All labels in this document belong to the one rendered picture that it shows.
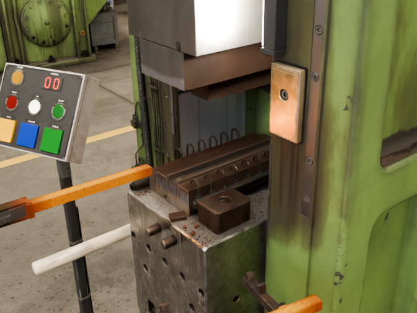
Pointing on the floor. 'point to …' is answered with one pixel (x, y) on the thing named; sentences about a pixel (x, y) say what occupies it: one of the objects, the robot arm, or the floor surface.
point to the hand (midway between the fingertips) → (8, 213)
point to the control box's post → (64, 170)
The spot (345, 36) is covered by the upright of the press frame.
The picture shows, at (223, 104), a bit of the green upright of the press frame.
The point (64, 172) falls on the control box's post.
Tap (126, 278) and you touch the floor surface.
